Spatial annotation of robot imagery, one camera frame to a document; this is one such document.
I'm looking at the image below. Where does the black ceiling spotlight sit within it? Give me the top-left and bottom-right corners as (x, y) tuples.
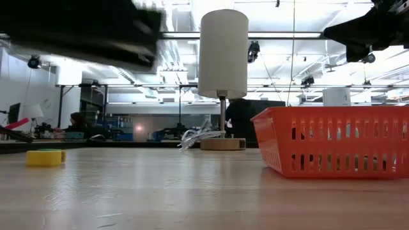
(247, 40), (261, 64)
(26, 55), (42, 70)

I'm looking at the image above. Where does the white cylinder container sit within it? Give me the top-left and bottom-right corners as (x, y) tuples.
(322, 87), (352, 107)

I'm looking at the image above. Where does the person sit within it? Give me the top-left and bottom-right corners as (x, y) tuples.
(224, 98), (257, 148)
(63, 111), (89, 141)

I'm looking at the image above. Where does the small white desk lamp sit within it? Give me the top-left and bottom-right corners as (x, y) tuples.
(21, 103), (45, 134)

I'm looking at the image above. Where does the black computer monitor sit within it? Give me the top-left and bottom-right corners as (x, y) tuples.
(7, 102), (22, 125)

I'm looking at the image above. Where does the orange plastic basket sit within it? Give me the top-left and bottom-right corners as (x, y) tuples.
(250, 105), (409, 180)

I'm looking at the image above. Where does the yellow green small toy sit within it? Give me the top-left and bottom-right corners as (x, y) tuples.
(26, 149), (68, 167)

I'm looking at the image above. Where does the white shade table lamp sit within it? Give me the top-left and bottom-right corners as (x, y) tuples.
(197, 8), (250, 151)

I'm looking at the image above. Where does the clear plastic wrapper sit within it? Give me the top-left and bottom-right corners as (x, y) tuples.
(178, 118), (226, 151)

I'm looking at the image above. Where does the black aluminium table frame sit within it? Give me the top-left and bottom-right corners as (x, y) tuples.
(0, 125), (259, 155)

